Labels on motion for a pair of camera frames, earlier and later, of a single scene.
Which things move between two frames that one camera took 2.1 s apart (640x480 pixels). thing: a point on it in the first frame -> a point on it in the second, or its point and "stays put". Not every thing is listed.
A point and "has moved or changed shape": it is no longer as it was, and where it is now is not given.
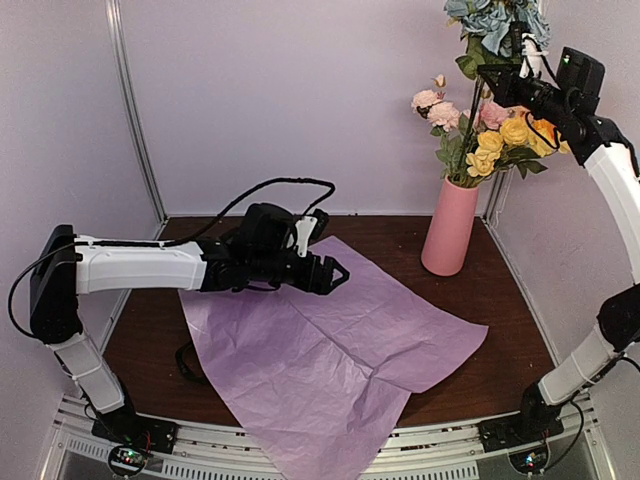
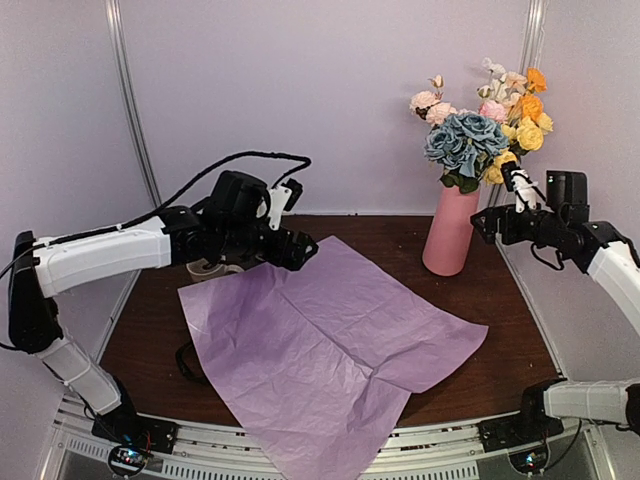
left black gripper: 324,270 -> 296,258
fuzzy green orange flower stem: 544,129 has moved or changed shape
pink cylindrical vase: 446,245 stays put
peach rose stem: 446,117 stays put
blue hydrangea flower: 494,30 -> 461,142
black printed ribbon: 179,354 stays put
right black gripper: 503,87 -> 493,213
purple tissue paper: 322,381 stays put
